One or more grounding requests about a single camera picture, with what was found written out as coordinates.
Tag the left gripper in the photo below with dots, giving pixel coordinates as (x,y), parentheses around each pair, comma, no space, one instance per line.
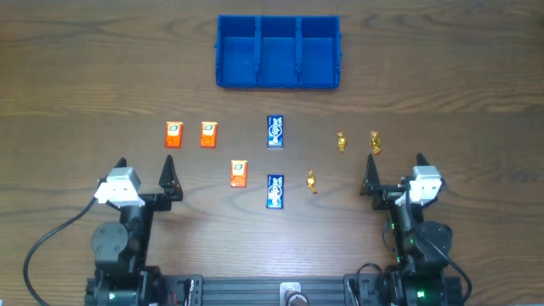
(155,202)

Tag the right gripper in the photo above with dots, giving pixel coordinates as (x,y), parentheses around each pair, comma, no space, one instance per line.
(387,197)

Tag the orange candy box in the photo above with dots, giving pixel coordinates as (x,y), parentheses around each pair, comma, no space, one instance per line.
(208,136)
(239,175)
(174,136)

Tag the gold candy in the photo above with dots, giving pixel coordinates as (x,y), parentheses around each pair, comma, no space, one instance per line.
(341,142)
(312,181)
(375,142)

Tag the blue candy pack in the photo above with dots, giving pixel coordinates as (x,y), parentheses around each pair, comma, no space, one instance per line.
(275,192)
(275,132)

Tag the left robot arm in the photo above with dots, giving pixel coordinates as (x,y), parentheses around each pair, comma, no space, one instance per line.
(110,242)

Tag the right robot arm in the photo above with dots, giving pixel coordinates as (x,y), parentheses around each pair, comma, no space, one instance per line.
(429,238)

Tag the blue tray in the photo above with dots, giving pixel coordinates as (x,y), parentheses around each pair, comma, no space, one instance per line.
(278,64)

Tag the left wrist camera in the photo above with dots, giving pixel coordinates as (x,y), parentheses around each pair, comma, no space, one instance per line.
(121,187)

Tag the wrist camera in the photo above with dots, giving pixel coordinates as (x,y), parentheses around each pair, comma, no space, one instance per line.
(121,187)
(423,185)

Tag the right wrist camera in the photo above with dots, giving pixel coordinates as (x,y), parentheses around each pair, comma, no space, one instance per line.
(423,185)

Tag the mounting rail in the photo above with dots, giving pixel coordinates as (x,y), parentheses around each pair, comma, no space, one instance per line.
(246,291)

